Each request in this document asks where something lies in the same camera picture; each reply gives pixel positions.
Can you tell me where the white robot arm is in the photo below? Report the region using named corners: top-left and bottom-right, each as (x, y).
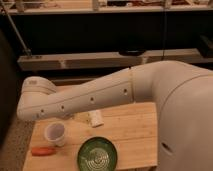
top-left (17, 61), bottom-right (213, 171)

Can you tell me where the white rectangular packet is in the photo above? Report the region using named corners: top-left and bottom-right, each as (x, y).
top-left (89, 110), bottom-right (104, 127)

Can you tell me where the black round object on shelf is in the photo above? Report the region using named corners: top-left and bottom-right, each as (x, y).
top-left (118, 49), bottom-right (146, 56)

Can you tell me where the wooden table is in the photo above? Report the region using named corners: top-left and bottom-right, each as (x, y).
top-left (23, 103), bottom-right (157, 171)

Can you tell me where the green patterned plate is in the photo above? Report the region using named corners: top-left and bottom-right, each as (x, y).
top-left (77, 137), bottom-right (118, 171)

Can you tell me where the white plastic cup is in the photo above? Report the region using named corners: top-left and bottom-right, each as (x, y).
top-left (44, 122), bottom-right (65, 147)

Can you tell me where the wooden shelf rack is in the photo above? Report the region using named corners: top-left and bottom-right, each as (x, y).
top-left (0, 0), bottom-right (213, 72)

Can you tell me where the metal diagonal pole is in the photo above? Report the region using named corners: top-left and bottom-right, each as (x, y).
top-left (0, 0), bottom-right (32, 58)

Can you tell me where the orange carrot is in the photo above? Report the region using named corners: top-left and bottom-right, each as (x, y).
top-left (31, 147), bottom-right (56, 156)

